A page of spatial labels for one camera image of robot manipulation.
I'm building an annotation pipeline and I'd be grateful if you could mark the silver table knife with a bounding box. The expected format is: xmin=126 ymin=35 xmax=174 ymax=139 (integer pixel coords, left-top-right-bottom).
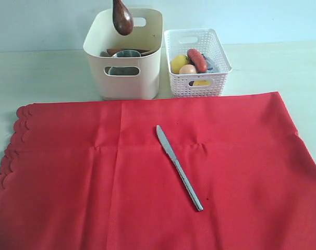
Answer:
xmin=156 ymin=125 xmax=203 ymax=211

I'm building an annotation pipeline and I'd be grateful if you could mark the brown egg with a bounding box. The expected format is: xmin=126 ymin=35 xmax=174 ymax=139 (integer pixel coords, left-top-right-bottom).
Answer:
xmin=179 ymin=64 xmax=197 ymax=74

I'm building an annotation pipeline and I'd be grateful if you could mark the yellow lemon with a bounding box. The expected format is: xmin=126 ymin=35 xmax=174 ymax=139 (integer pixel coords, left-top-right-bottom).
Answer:
xmin=170 ymin=54 xmax=190 ymax=74

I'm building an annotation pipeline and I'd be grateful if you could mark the white ceramic bowl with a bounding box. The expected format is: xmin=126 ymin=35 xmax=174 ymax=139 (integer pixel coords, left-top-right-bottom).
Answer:
xmin=108 ymin=67 xmax=140 ymax=76

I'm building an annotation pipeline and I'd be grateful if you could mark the red sausage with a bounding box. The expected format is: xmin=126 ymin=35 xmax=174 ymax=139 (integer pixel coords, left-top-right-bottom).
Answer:
xmin=187 ymin=48 xmax=208 ymax=73

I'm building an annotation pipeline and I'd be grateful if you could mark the blue white milk carton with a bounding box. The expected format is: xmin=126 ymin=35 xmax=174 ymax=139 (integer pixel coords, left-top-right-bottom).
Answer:
xmin=202 ymin=54 xmax=220 ymax=73

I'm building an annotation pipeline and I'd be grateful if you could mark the stainless steel cup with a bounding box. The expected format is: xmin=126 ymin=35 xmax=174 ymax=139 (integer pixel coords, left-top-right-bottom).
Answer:
xmin=112 ymin=49 xmax=141 ymax=58

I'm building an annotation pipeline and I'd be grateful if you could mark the brown wooden plate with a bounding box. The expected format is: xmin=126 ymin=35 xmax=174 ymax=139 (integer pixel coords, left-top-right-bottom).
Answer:
xmin=100 ymin=48 xmax=155 ymax=57

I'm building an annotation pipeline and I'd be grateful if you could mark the red scalloped tablecloth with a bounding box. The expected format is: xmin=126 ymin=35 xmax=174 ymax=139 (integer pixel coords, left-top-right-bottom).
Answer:
xmin=0 ymin=92 xmax=316 ymax=249

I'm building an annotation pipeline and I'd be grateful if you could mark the dark wooden spoon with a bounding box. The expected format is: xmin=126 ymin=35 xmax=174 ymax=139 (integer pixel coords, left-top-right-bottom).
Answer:
xmin=112 ymin=0 xmax=133 ymax=36

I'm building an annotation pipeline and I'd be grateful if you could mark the cream plastic bin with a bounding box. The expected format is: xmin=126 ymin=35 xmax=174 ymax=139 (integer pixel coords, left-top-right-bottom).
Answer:
xmin=83 ymin=8 xmax=163 ymax=99

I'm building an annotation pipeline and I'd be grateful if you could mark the white perforated plastic basket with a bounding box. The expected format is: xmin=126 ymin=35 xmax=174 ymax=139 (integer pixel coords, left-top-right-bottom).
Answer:
xmin=164 ymin=28 xmax=232 ymax=97

